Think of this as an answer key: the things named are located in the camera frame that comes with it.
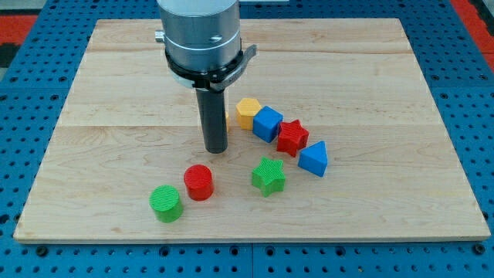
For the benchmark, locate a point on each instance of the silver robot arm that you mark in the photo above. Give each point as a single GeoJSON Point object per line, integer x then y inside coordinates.
{"type": "Point", "coordinates": [203, 43]}

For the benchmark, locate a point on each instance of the wooden board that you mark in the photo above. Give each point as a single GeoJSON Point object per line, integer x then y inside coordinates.
{"type": "Point", "coordinates": [128, 127]}

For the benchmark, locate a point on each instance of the blue cube block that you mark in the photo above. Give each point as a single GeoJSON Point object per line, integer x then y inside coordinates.
{"type": "Point", "coordinates": [266, 124]}

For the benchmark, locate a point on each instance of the yellow hexagon block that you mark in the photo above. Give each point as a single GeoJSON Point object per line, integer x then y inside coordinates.
{"type": "Point", "coordinates": [246, 109]}

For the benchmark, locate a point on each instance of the yellow block behind tool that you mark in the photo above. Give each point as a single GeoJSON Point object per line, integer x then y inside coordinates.
{"type": "Point", "coordinates": [227, 119]}

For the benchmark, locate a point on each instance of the green star block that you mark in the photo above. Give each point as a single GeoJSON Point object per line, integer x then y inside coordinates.
{"type": "Point", "coordinates": [269, 176]}

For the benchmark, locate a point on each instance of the red star block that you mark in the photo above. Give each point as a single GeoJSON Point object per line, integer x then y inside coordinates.
{"type": "Point", "coordinates": [292, 137]}

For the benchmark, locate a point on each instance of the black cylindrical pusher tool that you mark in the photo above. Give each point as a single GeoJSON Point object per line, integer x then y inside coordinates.
{"type": "Point", "coordinates": [211, 106]}

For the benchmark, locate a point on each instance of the red cylinder block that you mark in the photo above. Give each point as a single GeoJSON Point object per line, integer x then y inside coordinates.
{"type": "Point", "coordinates": [198, 182]}

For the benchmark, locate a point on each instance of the blue triangle block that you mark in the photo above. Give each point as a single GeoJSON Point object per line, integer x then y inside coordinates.
{"type": "Point", "coordinates": [314, 158]}

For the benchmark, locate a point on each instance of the green cylinder block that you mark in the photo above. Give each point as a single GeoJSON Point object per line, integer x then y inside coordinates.
{"type": "Point", "coordinates": [165, 201]}

